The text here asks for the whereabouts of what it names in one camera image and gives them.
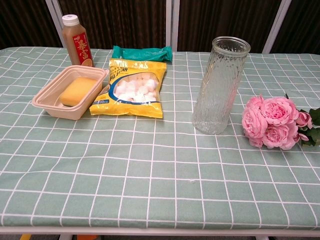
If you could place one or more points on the pink rose bouquet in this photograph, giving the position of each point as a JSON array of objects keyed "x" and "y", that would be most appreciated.
[{"x": 277, "y": 111}]

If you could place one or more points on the ribbed clear glass vase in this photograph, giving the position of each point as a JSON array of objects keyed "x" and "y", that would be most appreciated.
[{"x": 220, "y": 87}]

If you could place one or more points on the yellow bag of white cubes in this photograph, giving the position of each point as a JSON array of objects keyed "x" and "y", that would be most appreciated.
[{"x": 150, "y": 71}]

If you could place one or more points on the green checked tablecloth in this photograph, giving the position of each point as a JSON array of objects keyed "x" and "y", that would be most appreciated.
[{"x": 150, "y": 175}]

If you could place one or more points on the green plastic package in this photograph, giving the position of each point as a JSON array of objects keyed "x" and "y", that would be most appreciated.
[{"x": 140, "y": 53}]

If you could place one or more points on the yellow sponge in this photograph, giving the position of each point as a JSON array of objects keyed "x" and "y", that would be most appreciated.
[{"x": 77, "y": 91}]

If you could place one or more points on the dark brown curtain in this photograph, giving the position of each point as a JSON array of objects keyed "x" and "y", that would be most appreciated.
[{"x": 120, "y": 22}]

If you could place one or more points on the brown drink bottle red label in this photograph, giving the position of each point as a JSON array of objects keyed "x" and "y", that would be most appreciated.
[{"x": 79, "y": 47}]

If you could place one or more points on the beige plastic food container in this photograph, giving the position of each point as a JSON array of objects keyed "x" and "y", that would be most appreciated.
[{"x": 53, "y": 93}]

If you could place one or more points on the orange object under table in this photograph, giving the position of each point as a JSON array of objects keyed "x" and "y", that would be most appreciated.
[
  {"x": 25, "y": 237},
  {"x": 86, "y": 237}
]

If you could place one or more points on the white upright frame post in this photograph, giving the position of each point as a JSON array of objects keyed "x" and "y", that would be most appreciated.
[
  {"x": 169, "y": 22},
  {"x": 176, "y": 25}
]

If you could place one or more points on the white table frame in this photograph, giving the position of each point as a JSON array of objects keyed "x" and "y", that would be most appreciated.
[{"x": 160, "y": 231}]

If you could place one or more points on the white slanted frame post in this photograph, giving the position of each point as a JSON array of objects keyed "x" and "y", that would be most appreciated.
[
  {"x": 277, "y": 27},
  {"x": 53, "y": 22}
]

